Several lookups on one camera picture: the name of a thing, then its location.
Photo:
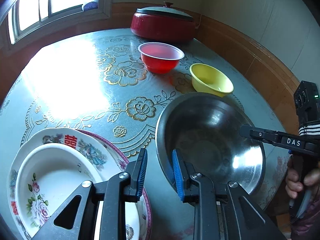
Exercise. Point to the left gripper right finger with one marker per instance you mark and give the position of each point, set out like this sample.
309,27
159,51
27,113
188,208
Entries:
222,211

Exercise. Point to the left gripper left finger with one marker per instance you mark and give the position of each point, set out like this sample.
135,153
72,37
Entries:
76,217

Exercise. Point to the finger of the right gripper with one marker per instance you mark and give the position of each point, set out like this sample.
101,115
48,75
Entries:
275,138

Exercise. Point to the white plate red characters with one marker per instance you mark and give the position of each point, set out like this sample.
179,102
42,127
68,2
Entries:
35,186

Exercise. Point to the large purple floral plate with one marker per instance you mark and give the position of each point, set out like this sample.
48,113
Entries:
108,161

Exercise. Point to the small white rose dish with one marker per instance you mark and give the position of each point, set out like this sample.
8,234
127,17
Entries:
66,169

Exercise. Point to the stainless steel bowl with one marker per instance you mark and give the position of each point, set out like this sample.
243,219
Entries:
205,128

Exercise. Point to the yellow bowl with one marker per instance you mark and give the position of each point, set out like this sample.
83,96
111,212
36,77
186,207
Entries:
207,79

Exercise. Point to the red plastic bowl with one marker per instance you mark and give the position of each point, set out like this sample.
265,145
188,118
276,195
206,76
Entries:
160,58

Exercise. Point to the pink jacket right sleeve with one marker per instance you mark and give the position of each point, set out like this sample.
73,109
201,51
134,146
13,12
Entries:
308,226

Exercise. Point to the floral plastic tablecloth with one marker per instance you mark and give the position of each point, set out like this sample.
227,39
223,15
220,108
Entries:
97,82

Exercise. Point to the red pot with lid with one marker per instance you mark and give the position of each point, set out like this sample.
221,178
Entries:
163,24

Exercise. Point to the blue object on windowsill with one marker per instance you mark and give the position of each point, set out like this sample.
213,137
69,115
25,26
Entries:
89,5

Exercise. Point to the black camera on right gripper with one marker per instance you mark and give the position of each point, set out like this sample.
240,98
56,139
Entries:
306,99

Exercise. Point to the window with frame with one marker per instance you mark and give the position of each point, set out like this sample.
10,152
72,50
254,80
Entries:
24,21

